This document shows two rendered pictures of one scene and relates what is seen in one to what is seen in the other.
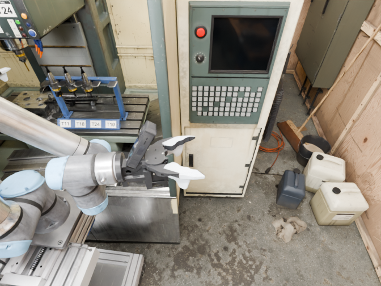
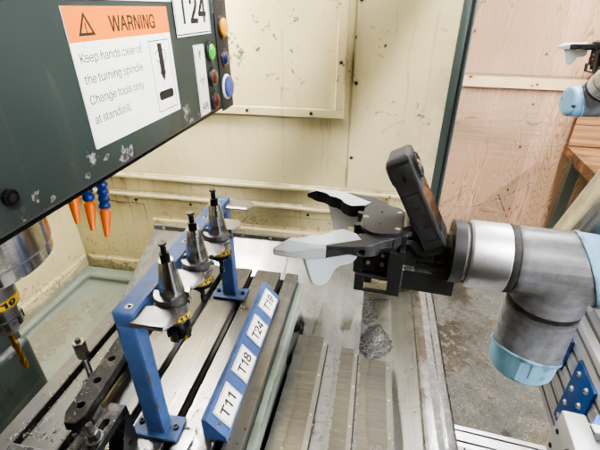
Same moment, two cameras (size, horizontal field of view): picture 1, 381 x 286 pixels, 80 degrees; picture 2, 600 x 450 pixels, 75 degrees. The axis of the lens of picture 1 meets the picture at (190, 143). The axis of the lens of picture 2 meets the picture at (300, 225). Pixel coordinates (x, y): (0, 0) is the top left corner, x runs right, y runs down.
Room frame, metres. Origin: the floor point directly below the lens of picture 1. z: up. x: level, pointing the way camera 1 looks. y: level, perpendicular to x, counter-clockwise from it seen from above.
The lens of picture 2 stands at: (1.02, 1.41, 1.67)
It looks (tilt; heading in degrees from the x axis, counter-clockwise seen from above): 29 degrees down; 279
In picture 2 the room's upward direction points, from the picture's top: straight up
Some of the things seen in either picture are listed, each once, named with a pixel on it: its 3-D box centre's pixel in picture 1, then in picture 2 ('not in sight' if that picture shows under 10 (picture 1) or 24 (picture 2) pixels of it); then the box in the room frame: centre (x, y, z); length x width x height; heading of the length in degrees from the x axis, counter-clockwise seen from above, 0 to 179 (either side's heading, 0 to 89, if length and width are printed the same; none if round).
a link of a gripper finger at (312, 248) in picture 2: not in sight; (318, 262); (1.05, 1.06, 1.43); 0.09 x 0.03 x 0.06; 30
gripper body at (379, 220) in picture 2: not in sight; (405, 249); (0.96, 1.01, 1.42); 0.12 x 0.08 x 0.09; 174
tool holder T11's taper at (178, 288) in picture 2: (50, 76); (168, 275); (1.33, 0.90, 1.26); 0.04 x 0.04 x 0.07
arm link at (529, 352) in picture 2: not in sight; (533, 326); (0.79, 1.01, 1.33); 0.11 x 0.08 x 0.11; 62
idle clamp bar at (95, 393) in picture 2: (82, 100); (108, 379); (1.54, 0.88, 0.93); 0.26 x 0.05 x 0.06; 93
